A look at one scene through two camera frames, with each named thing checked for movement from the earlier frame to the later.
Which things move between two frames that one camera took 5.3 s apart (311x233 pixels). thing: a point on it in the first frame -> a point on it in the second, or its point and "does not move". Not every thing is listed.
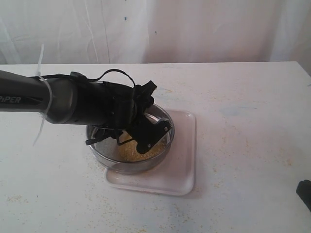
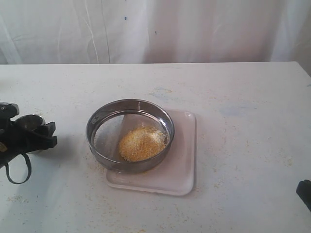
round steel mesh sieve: (126, 158) does not move
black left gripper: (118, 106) -> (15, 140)
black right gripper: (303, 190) does not move
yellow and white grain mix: (129, 151) does not move
